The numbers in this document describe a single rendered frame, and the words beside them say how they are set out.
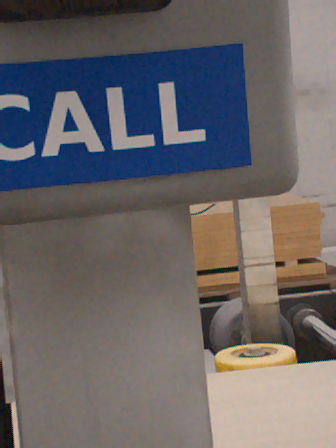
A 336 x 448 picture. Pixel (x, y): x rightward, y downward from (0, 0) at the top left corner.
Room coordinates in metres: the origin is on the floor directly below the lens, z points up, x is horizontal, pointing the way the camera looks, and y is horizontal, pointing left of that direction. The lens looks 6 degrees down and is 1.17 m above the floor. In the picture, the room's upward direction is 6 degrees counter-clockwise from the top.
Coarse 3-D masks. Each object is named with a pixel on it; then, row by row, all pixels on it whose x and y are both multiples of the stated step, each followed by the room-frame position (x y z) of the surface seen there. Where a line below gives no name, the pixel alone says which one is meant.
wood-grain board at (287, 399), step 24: (216, 384) 1.10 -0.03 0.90; (240, 384) 1.09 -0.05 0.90; (264, 384) 1.09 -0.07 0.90; (288, 384) 1.08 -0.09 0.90; (312, 384) 1.07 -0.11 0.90; (216, 408) 1.02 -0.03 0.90; (240, 408) 1.01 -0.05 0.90; (264, 408) 1.01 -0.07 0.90; (288, 408) 1.00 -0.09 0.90; (312, 408) 0.99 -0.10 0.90; (216, 432) 0.95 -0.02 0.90; (240, 432) 0.94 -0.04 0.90; (264, 432) 0.94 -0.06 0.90; (288, 432) 0.93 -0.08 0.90; (312, 432) 0.93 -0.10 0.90
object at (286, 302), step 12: (288, 300) 1.87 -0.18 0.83; (300, 300) 1.87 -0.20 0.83; (312, 300) 1.87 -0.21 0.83; (324, 300) 1.87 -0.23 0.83; (204, 312) 1.85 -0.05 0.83; (288, 312) 1.87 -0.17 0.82; (324, 312) 1.87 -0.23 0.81; (204, 324) 1.85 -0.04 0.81; (204, 336) 1.85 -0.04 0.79; (204, 348) 1.85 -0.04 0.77; (300, 348) 1.87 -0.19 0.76; (312, 348) 1.87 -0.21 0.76; (300, 360) 1.87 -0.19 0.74; (312, 360) 1.87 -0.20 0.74; (324, 360) 1.87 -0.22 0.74
